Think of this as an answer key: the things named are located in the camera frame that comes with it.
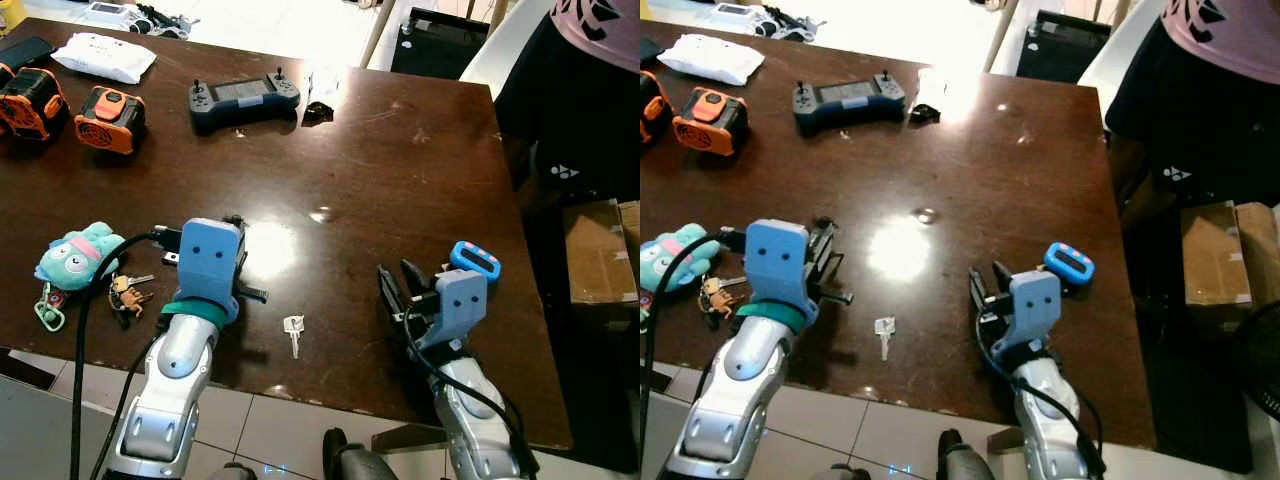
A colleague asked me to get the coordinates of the small clear bag with black item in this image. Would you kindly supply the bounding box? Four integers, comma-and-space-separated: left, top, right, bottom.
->
907, 67, 948, 125
302, 67, 342, 125

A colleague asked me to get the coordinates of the blue pink small timer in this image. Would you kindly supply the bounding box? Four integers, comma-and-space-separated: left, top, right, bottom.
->
449, 241, 502, 282
1043, 241, 1097, 287

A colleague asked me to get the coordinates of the grey handheld remote controller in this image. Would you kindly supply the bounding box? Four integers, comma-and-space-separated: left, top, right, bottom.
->
792, 71, 907, 135
187, 74, 302, 135

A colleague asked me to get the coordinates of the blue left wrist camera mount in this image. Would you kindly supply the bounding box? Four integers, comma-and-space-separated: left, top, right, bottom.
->
177, 217, 247, 307
744, 219, 814, 313

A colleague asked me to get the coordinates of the white controller with cables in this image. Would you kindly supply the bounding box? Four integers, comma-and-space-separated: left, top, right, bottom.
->
699, 0, 823, 40
84, 0, 193, 40

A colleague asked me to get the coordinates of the orange black battery pack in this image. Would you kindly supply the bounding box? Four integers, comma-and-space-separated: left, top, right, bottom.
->
671, 87, 752, 158
640, 69, 674, 147
74, 86, 149, 156
0, 66, 70, 142

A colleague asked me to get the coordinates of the brown cardboard box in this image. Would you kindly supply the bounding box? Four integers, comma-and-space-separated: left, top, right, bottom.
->
562, 199, 641, 307
1179, 201, 1280, 313

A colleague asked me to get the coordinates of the white chair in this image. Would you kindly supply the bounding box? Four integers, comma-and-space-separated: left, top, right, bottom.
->
459, 0, 557, 98
1077, 0, 1167, 98

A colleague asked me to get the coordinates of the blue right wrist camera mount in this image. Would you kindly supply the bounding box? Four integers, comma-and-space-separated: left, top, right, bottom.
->
428, 267, 492, 348
1004, 269, 1064, 348

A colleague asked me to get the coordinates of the black bag on floor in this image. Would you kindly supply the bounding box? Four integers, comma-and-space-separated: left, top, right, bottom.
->
389, 7, 492, 82
1014, 9, 1114, 82

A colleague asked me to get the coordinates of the teal plush toy keychain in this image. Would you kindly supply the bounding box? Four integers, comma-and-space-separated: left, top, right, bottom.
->
640, 224, 724, 294
34, 221, 127, 292

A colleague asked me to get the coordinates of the white plastic packet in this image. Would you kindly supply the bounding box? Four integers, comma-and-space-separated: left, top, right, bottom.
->
656, 33, 767, 87
49, 32, 159, 86

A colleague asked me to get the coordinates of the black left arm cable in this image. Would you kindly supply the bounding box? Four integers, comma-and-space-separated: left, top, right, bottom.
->
69, 231, 163, 480
640, 233, 749, 480

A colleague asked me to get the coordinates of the bunch of keys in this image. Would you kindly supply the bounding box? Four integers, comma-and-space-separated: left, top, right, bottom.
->
699, 274, 747, 323
107, 271, 157, 329

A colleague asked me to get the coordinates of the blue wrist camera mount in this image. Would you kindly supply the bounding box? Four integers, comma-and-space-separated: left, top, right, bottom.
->
428, 267, 492, 348
1004, 269, 1064, 348
744, 219, 814, 313
177, 217, 247, 307

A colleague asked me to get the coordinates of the person in black shorts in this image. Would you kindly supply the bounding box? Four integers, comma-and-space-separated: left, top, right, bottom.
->
494, 0, 641, 206
1104, 0, 1280, 209

